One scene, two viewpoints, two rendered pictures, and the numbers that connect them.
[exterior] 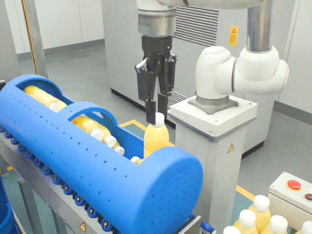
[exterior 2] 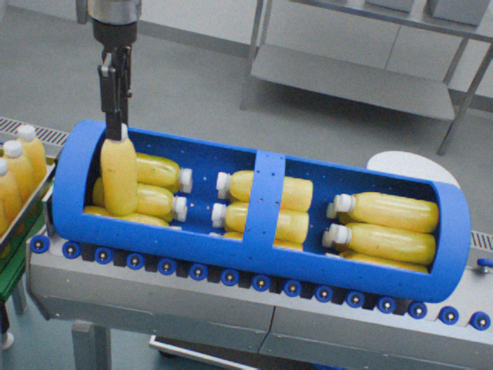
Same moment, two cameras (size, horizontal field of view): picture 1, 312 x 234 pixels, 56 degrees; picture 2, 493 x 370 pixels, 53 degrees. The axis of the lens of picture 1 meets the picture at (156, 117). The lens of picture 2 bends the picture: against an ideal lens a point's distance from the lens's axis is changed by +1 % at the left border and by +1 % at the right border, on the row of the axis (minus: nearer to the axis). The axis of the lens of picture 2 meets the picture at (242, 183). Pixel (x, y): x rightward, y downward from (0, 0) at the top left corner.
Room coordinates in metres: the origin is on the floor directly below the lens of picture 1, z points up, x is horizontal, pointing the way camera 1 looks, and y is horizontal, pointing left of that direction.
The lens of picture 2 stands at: (1.48, -0.39, 1.85)
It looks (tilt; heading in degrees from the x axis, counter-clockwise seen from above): 38 degrees down; 134
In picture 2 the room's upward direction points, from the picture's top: 11 degrees clockwise
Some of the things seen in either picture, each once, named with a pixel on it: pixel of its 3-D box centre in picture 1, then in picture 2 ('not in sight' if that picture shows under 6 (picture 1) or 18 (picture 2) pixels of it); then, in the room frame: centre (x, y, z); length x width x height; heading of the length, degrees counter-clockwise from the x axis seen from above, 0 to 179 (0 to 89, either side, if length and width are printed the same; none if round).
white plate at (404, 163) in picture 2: not in sight; (413, 179); (0.98, 0.82, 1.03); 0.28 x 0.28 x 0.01
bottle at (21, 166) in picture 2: not in sight; (18, 181); (0.43, -0.13, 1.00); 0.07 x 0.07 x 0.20
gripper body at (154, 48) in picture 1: (156, 52); (115, 42); (0.72, 0.00, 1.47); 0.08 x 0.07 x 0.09; 136
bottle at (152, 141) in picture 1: (156, 149); (119, 172); (0.72, 0.00, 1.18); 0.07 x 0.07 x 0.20
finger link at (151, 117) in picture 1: (151, 111); (120, 112); (0.70, 0.01, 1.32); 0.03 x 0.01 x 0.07; 46
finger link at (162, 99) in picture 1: (162, 106); (113, 123); (0.74, -0.02, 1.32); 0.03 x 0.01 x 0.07; 46
